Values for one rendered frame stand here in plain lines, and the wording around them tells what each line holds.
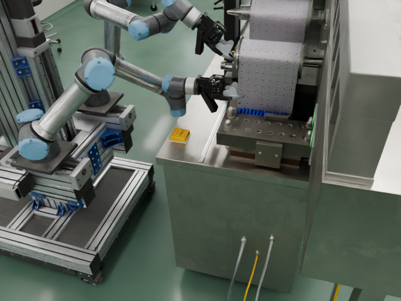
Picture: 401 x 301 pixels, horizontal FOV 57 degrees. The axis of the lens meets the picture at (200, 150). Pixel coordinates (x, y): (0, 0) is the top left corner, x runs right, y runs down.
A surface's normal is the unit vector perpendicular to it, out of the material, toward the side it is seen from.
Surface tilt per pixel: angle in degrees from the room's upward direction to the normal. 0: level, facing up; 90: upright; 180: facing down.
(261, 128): 0
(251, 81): 90
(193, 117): 0
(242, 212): 90
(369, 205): 90
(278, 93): 90
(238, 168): 0
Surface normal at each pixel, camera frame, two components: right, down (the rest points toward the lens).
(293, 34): -0.28, 0.64
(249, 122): -0.04, -0.77
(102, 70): 0.43, 0.49
